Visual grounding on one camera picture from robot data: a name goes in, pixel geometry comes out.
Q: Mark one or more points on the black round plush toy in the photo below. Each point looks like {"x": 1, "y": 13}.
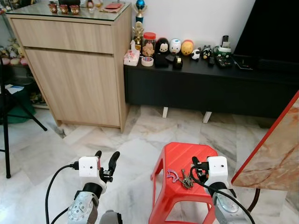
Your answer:
{"x": 162, "y": 46}

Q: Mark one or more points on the black remote control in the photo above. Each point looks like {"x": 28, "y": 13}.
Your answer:
{"x": 224, "y": 62}

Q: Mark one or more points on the white console foot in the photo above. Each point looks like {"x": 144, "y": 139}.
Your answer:
{"x": 207, "y": 117}

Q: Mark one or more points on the red flat box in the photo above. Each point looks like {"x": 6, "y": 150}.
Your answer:
{"x": 113, "y": 6}

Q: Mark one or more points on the small panda figure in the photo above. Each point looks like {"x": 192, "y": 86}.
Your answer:
{"x": 195, "y": 54}

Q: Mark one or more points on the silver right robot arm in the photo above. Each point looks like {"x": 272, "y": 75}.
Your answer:
{"x": 229, "y": 205}

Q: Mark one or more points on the black tape dispenser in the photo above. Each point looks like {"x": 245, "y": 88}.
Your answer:
{"x": 177, "y": 63}

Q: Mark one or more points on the black white cat figure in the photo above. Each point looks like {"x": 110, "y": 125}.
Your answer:
{"x": 207, "y": 52}

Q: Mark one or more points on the yellow round plush toy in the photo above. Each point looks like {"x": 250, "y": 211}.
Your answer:
{"x": 187, "y": 48}

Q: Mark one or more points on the black television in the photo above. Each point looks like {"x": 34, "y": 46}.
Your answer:
{"x": 273, "y": 28}

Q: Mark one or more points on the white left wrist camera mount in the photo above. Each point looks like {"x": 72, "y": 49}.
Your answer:
{"x": 88, "y": 167}

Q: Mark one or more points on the green holder with remote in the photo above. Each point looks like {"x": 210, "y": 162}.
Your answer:
{"x": 223, "y": 50}

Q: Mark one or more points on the black low tv console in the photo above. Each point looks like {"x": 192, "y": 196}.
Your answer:
{"x": 210, "y": 88}

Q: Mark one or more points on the white tape roll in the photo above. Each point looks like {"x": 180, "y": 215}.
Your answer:
{"x": 147, "y": 61}

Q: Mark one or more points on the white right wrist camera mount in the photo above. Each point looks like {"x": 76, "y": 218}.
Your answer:
{"x": 217, "y": 169}

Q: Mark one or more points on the green bin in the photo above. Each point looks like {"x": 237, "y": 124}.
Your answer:
{"x": 21, "y": 112}

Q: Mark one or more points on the marble table with red edge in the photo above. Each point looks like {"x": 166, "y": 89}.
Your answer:
{"x": 275, "y": 154}

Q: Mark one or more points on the gold and blue trophy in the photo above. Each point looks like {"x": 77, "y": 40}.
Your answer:
{"x": 139, "y": 25}

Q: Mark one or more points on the pink white tissue box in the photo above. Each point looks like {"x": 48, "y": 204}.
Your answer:
{"x": 131, "y": 58}

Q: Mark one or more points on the dark curved table leg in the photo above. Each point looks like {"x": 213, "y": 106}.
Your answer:
{"x": 254, "y": 200}

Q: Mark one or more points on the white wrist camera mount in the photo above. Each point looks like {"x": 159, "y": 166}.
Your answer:
{"x": 217, "y": 169}
{"x": 88, "y": 167}

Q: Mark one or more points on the light wooden cabinet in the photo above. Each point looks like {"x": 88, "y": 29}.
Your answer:
{"x": 74, "y": 74}

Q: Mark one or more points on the black tripod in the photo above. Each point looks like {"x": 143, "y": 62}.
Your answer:
{"x": 6, "y": 140}

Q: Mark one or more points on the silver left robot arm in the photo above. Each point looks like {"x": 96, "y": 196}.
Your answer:
{"x": 83, "y": 207}

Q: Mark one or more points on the red plastic stool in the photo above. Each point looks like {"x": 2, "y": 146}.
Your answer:
{"x": 180, "y": 156}

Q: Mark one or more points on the grey robot leg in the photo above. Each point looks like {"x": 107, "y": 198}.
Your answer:
{"x": 111, "y": 218}

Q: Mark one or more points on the black pouch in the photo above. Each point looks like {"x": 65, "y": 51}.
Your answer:
{"x": 161, "y": 60}

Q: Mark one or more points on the white round plush toy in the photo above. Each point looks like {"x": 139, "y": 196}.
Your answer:
{"x": 174, "y": 47}

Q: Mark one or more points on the clear jar with red lid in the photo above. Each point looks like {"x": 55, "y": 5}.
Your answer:
{"x": 149, "y": 45}

